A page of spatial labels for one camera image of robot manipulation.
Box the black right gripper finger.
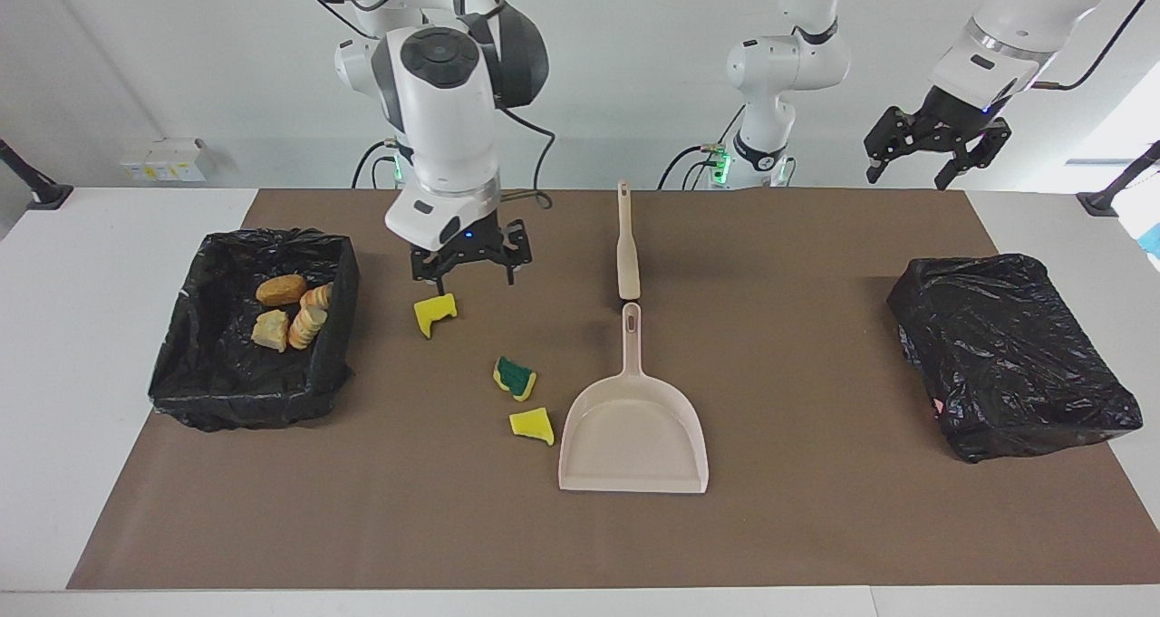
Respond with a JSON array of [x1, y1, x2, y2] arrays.
[[411, 247, 450, 296], [498, 220, 533, 288]]

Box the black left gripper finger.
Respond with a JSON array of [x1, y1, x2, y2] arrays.
[[933, 121, 1013, 191], [863, 108, 910, 186]]

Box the yellow notched sponge piece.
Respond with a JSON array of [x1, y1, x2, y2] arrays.
[[413, 293, 459, 340]]

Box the beige hand brush black bristles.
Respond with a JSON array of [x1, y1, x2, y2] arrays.
[[615, 179, 643, 308]]

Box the green and yellow sponge piece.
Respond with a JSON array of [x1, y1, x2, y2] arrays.
[[492, 355, 538, 403]]

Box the brown fried nugget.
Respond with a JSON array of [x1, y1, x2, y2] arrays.
[[255, 274, 310, 308]]

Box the beige plastic dustpan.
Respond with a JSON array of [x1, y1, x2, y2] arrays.
[[556, 302, 711, 495]]

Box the black bag covered bin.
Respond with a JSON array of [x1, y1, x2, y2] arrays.
[[885, 253, 1145, 465]]

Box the open bin with black bag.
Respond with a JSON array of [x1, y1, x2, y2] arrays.
[[148, 227, 362, 434]]

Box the brown table mat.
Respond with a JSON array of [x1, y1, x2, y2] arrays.
[[68, 188, 1160, 591]]

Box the black right base cable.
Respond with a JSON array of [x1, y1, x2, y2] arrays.
[[351, 140, 400, 190]]

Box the black base cable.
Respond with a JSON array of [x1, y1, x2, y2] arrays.
[[659, 143, 729, 190], [351, 140, 400, 190]]

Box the black camera stand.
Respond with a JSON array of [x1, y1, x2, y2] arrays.
[[0, 138, 74, 211], [1076, 140, 1160, 218]]

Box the black left base cable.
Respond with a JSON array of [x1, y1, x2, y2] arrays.
[[659, 143, 729, 190]]

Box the white wall outlet box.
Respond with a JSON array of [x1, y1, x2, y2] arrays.
[[118, 138, 208, 184]]

